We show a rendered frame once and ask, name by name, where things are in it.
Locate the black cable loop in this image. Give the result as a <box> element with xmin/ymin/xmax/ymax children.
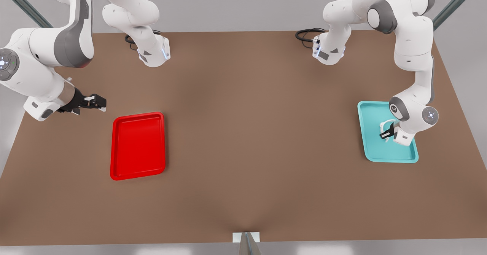
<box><xmin>295</xmin><ymin>27</ymin><xmax>328</xmax><ymax>49</ymax></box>
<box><xmin>124</xmin><ymin>29</ymin><xmax>162</xmax><ymax>51</ymax></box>

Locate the silver frame post with foot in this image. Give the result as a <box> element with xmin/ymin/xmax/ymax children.
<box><xmin>232</xmin><ymin>231</ymin><xmax>263</xmax><ymax>255</ymax></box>

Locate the red rectangular tray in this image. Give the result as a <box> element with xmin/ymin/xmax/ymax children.
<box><xmin>110</xmin><ymin>112</ymin><xmax>167</xmax><ymax>181</ymax></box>

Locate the white drainage pipe clamp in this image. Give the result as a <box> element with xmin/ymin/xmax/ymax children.
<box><xmin>379</xmin><ymin>120</ymin><xmax>397</xmax><ymax>142</ymax></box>

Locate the teal rectangular tray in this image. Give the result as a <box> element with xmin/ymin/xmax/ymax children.
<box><xmin>357</xmin><ymin>101</ymin><xmax>419</xmax><ymax>164</ymax></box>

